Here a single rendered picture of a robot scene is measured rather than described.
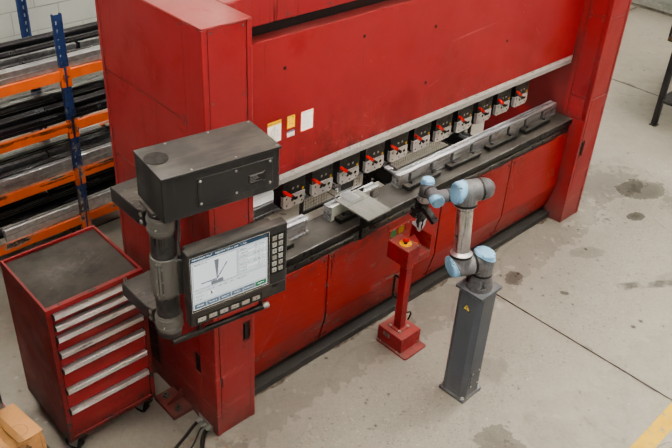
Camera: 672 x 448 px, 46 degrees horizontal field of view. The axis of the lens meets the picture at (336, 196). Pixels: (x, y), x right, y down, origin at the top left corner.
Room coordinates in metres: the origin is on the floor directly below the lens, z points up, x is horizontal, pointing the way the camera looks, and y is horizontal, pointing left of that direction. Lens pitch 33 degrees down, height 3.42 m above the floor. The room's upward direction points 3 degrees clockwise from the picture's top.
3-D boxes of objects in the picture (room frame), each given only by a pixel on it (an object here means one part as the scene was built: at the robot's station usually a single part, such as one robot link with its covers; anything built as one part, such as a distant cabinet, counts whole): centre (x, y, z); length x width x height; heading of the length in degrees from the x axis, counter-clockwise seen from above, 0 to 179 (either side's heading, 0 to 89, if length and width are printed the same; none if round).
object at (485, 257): (3.34, -0.79, 0.94); 0.13 x 0.12 x 0.14; 111
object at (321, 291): (4.25, -0.55, 0.41); 3.00 x 0.21 x 0.83; 135
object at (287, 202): (3.52, 0.25, 1.19); 0.15 x 0.09 x 0.17; 135
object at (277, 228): (2.54, 0.40, 1.42); 0.45 x 0.12 x 0.36; 127
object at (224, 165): (2.58, 0.49, 1.53); 0.51 x 0.25 x 0.85; 127
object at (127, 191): (2.72, 0.68, 1.66); 0.40 x 0.24 x 0.07; 135
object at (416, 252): (3.72, -0.44, 0.75); 0.20 x 0.16 x 0.18; 136
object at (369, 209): (3.72, -0.16, 1.00); 0.26 x 0.18 x 0.01; 45
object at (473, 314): (3.34, -0.79, 0.39); 0.18 x 0.18 x 0.77; 46
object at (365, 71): (4.28, -0.52, 1.67); 3.00 x 0.08 x 0.80; 135
